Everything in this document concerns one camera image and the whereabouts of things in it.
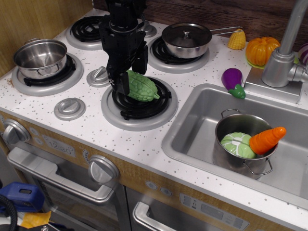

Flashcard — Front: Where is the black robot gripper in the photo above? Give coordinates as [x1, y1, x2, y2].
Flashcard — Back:
[99, 0, 148, 95]

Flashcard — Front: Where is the green bumpy toy squash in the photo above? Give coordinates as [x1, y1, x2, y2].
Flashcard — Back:
[127, 70, 160, 102]

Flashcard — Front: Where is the lidded steel frying pan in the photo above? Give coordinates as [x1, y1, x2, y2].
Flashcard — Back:
[161, 23, 244, 59]

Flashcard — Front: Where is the steel pot on stove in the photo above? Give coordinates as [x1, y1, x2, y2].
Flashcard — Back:
[13, 39, 67, 79]

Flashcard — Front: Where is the steel pot in sink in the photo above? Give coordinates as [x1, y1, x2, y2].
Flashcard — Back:
[213, 109, 278, 179]

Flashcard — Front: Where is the grey stove knob middle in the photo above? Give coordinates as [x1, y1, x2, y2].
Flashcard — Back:
[87, 66, 110, 88]

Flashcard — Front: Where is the grey stove knob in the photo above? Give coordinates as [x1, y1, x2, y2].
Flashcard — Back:
[139, 21, 157, 39]
[87, 66, 110, 88]
[54, 98, 86, 121]

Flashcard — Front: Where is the back right black burner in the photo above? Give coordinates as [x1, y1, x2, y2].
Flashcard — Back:
[148, 37, 210, 74]

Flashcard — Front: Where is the front right black burner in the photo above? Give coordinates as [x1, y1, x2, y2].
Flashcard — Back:
[101, 78, 178, 131]

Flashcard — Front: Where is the grey stove knob back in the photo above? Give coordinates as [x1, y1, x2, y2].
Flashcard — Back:
[139, 21, 157, 39]

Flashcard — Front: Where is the front left black burner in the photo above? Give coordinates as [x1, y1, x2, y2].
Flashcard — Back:
[12, 54, 83, 96]

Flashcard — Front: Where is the grey stove knob front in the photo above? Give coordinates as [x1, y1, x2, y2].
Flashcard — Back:
[54, 98, 86, 121]

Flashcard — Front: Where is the grey toy sink basin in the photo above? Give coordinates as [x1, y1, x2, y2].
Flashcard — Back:
[162, 84, 308, 209]

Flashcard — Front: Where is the right oven dial knob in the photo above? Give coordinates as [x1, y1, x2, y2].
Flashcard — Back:
[88, 155, 120, 184]

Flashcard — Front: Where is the oven dial knob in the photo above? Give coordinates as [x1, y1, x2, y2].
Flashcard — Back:
[88, 155, 120, 184]
[3, 119, 31, 145]

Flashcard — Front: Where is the purple toy eggplant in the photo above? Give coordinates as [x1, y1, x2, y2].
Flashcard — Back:
[221, 68, 246, 99]

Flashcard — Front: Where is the yellow toy corn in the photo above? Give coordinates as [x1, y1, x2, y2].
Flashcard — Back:
[228, 28, 246, 50]

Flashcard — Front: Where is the green toy cabbage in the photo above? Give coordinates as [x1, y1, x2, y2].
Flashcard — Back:
[220, 132, 257, 159]

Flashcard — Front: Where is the orange toy pumpkin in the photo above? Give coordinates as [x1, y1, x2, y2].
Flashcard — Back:
[245, 37, 281, 66]

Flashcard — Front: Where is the left oven dial knob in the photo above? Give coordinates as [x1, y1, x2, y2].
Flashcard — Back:
[3, 119, 31, 145]

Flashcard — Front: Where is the orange toy carrot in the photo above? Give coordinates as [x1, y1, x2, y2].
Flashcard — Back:
[249, 127, 286, 155]

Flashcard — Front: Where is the silver toy faucet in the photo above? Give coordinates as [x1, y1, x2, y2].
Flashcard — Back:
[244, 0, 308, 103]

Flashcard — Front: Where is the blue clamp tool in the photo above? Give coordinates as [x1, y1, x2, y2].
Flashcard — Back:
[0, 182, 45, 212]

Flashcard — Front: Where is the green plate under pumpkin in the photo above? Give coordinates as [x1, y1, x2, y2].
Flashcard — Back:
[246, 56, 299, 69]

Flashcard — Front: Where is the purple toy onion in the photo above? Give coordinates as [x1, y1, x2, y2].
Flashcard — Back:
[298, 43, 308, 64]

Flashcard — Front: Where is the yellow cloth scrap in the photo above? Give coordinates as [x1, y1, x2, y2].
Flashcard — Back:
[20, 211, 51, 229]

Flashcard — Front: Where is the silver oven door handle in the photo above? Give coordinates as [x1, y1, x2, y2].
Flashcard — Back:
[8, 147, 115, 204]

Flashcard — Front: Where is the silver dishwasher door handle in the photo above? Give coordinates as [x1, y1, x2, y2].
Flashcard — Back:
[133, 202, 169, 231]

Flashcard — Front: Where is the black cable hose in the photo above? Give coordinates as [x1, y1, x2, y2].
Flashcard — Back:
[0, 194, 18, 231]

